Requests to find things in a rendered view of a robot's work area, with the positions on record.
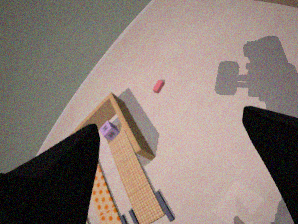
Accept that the beige strip with orange polka dots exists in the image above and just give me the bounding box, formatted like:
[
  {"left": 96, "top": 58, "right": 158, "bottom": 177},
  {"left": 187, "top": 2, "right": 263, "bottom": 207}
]
[{"left": 92, "top": 180, "right": 122, "bottom": 224}]

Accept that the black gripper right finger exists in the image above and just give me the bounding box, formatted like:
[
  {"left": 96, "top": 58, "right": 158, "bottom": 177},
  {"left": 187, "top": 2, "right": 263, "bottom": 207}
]
[{"left": 242, "top": 105, "right": 298, "bottom": 224}]

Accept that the tan grid-patterned strip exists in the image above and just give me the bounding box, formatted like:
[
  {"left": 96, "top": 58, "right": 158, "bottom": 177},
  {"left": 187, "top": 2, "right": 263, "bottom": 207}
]
[{"left": 117, "top": 153, "right": 165, "bottom": 224}]

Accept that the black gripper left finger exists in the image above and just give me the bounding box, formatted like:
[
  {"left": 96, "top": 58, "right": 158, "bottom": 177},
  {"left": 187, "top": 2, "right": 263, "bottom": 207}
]
[{"left": 0, "top": 123, "right": 100, "bottom": 224}]

